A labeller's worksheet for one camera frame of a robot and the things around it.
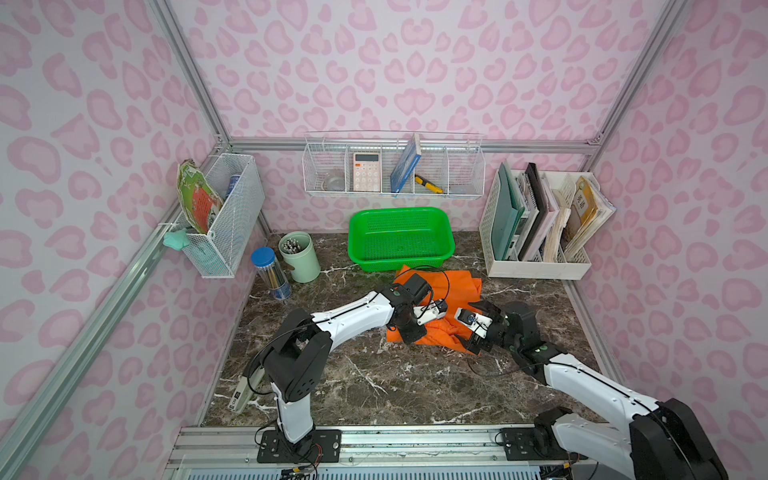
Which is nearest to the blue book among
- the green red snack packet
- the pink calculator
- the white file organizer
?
the pink calculator

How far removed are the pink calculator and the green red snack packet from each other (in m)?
0.40

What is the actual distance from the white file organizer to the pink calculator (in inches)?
16.4

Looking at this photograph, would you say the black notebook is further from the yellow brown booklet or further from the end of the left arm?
the end of the left arm

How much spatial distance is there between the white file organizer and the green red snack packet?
0.85m

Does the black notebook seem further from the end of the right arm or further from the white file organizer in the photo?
the end of the right arm

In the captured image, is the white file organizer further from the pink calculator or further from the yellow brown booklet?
the pink calculator

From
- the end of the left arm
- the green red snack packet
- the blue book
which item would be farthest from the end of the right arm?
the green red snack packet

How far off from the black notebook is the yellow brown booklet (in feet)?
0.58

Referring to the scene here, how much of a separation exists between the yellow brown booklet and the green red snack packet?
1.08 m

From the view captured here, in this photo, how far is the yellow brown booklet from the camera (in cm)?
95

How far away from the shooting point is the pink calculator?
0.96 m

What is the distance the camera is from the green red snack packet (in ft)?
2.27

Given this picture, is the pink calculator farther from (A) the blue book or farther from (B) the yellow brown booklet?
(B) the yellow brown booklet
